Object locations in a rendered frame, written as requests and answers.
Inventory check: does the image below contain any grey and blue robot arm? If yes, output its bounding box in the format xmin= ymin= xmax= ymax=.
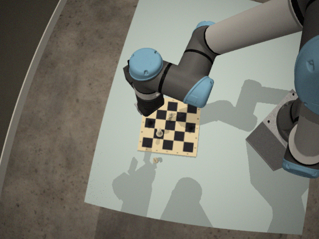
xmin=129 ymin=0 xmax=319 ymax=178

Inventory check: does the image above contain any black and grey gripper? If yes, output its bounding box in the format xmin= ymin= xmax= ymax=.
xmin=123 ymin=60 xmax=164 ymax=117

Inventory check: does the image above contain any white chess king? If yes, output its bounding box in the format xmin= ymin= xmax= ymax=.
xmin=156 ymin=128 xmax=163 ymax=137

